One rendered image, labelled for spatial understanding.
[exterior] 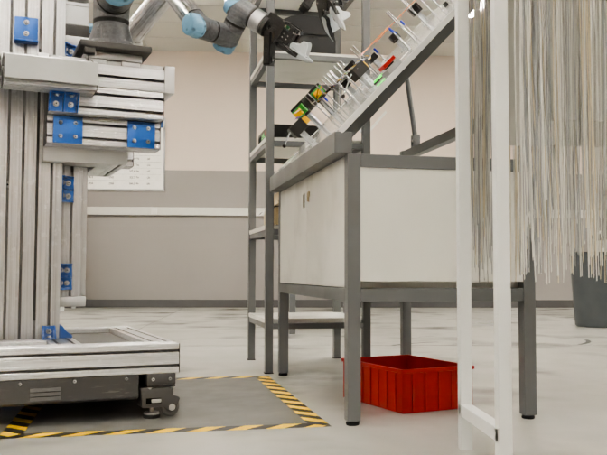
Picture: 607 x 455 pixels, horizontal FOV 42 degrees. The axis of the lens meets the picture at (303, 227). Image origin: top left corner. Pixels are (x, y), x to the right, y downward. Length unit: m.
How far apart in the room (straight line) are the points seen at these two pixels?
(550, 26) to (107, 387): 1.57
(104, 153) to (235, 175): 7.58
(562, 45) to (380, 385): 1.33
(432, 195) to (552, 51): 0.74
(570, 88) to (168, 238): 8.69
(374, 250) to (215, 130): 8.08
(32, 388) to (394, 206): 1.18
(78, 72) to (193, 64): 8.10
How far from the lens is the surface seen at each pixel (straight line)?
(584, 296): 7.00
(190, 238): 10.21
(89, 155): 2.70
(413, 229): 2.40
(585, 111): 1.82
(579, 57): 1.86
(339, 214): 2.44
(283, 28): 2.68
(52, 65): 2.48
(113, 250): 10.33
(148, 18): 3.15
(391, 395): 2.63
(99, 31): 2.68
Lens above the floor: 0.45
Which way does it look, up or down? 3 degrees up
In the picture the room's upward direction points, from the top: straight up
